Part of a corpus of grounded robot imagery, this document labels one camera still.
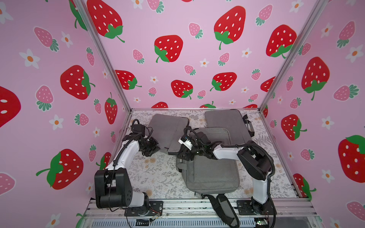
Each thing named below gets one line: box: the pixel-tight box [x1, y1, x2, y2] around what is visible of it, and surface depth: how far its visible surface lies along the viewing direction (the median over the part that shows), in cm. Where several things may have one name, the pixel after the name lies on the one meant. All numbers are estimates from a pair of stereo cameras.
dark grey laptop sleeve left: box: [145, 113, 190, 155], surface depth 97 cm
